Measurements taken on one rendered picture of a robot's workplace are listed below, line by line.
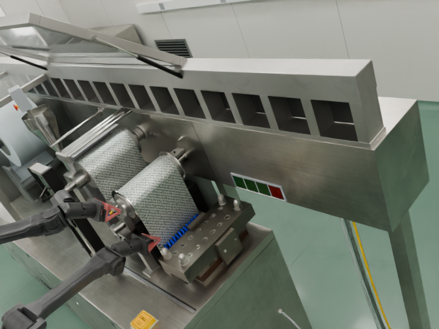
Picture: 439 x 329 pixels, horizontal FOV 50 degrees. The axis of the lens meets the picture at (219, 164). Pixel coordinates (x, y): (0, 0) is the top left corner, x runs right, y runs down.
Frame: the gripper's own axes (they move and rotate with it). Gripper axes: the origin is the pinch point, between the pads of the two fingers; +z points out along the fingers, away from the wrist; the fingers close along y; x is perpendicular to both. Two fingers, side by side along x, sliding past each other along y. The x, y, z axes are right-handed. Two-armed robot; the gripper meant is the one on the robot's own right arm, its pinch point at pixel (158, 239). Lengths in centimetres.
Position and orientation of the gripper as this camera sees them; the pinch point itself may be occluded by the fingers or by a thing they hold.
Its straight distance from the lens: 188.5
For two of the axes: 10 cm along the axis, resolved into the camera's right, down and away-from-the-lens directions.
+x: 0.3, -9.8, -2.1
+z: 7.3, -1.2, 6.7
